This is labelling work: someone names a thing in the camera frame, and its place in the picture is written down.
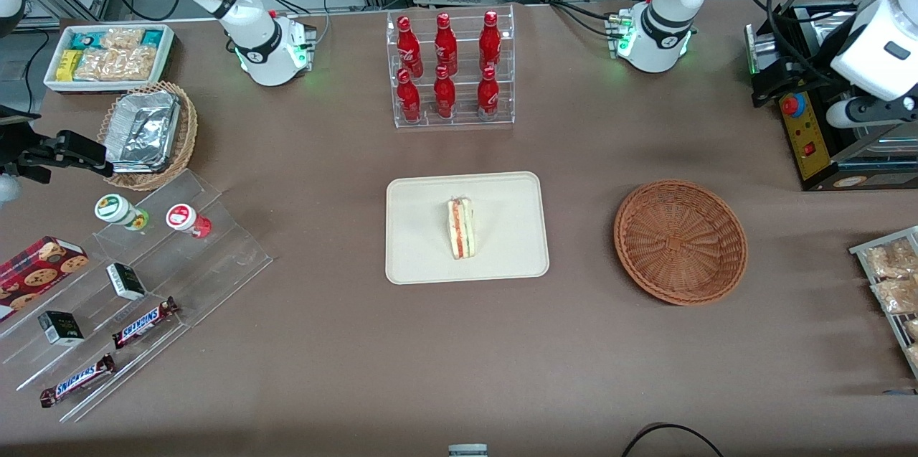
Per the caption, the grey wire snack rack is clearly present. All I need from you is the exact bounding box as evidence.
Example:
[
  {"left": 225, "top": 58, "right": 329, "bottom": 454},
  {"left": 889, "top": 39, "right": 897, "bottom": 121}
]
[{"left": 849, "top": 225, "right": 918, "bottom": 380}]

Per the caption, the yellow snack packet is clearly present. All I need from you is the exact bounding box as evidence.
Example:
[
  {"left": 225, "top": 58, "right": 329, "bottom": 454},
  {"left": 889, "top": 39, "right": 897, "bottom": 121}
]
[{"left": 55, "top": 50, "right": 82, "bottom": 82}]

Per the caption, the red cookie box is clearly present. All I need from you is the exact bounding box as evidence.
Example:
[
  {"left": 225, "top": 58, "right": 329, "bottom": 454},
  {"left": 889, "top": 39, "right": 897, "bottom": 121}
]
[{"left": 0, "top": 236, "right": 90, "bottom": 323}]

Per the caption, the white cup with red lid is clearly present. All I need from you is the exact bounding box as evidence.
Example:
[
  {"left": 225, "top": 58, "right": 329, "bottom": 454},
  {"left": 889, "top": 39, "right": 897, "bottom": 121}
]
[{"left": 166, "top": 204, "right": 213, "bottom": 240}]

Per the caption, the large round brown wicker basket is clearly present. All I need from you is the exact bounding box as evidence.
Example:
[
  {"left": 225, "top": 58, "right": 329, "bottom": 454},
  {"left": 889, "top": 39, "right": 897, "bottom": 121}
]
[{"left": 613, "top": 179, "right": 748, "bottom": 307}]

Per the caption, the small tan wicker basket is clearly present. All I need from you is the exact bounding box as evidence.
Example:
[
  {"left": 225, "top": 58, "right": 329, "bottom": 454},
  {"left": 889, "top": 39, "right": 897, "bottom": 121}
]
[{"left": 97, "top": 81, "right": 199, "bottom": 192}]

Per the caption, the triangle sandwich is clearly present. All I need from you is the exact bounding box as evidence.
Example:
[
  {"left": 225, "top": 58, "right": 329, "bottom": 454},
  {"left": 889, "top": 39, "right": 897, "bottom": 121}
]
[{"left": 446, "top": 197, "right": 475, "bottom": 260}]

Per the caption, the white cup with green lid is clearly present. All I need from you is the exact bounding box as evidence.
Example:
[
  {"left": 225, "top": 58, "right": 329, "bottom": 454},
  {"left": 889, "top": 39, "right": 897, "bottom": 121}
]
[{"left": 94, "top": 194, "right": 150, "bottom": 232}]

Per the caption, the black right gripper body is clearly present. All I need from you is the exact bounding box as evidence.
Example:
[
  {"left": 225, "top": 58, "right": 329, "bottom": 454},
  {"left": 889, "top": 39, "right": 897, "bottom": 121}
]
[{"left": 0, "top": 107, "right": 45, "bottom": 184}]

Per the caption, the clear acrylic step display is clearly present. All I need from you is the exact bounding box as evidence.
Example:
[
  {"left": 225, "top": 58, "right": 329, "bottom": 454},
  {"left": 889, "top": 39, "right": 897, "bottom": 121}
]
[{"left": 0, "top": 169, "right": 274, "bottom": 424}]

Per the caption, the small black box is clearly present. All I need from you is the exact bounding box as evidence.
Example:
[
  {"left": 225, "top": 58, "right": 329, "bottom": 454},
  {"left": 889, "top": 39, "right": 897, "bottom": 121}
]
[
  {"left": 105, "top": 263, "right": 147, "bottom": 301},
  {"left": 37, "top": 311, "right": 85, "bottom": 347}
]

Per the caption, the white plastic snack bin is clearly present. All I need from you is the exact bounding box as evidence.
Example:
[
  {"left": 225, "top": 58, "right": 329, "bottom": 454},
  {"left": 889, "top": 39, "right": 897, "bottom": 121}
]
[{"left": 43, "top": 24, "right": 177, "bottom": 96}]

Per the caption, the black looped cable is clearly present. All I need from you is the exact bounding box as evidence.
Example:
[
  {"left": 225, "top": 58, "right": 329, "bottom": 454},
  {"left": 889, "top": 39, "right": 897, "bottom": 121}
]
[{"left": 620, "top": 422, "right": 725, "bottom": 457}]

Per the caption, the large clear cracker bag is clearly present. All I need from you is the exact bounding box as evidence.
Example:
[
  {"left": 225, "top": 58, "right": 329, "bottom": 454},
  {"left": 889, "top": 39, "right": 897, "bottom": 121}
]
[{"left": 74, "top": 47, "right": 157, "bottom": 82}]

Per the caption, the small clear cracker bag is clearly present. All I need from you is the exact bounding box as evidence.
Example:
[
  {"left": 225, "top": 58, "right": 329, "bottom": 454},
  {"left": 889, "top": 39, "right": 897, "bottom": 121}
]
[{"left": 103, "top": 27, "right": 144, "bottom": 50}]

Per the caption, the stack of foil containers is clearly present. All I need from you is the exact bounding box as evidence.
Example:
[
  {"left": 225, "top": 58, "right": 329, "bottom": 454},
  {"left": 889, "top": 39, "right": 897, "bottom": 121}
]
[{"left": 108, "top": 90, "right": 181, "bottom": 174}]

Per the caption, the black food warmer display cabinet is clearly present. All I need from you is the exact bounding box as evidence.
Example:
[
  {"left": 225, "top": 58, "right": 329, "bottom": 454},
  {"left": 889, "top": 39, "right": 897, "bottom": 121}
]
[{"left": 771, "top": 0, "right": 918, "bottom": 192}]

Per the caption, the beige rectangular serving tray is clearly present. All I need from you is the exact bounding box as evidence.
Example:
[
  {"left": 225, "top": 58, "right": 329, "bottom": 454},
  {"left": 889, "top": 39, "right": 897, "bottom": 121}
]
[{"left": 385, "top": 171, "right": 550, "bottom": 286}]

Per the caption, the clear acrylic bottle rack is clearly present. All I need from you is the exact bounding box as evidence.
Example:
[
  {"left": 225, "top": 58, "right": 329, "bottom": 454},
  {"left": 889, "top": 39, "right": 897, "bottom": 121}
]
[{"left": 386, "top": 4, "right": 516, "bottom": 129}]

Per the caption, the brown snickers bar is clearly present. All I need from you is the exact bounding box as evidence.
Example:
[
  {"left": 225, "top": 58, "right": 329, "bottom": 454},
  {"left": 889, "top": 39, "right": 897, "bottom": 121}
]
[
  {"left": 39, "top": 354, "right": 116, "bottom": 409},
  {"left": 111, "top": 297, "right": 179, "bottom": 350}
]

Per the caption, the red cola bottle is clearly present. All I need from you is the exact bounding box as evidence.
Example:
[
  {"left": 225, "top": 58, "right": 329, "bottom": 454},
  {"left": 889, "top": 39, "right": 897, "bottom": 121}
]
[
  {"left": 477, "top": 66, "right": 500, "bottom": 121},
  {"left": 433, "top": 65, "right": 457, "bottom": 119},
  {"left": 434, "top": 12, "right": 458, "bottom": 76},
  {"left": 397, "top": 15, "right": 424, "bottom": 79},
  {"left": 397, "top": 68, "right": 422, "bottom": 123},
  {"left": 479, "top": 10, "right": 502, "bottom": 72}
]

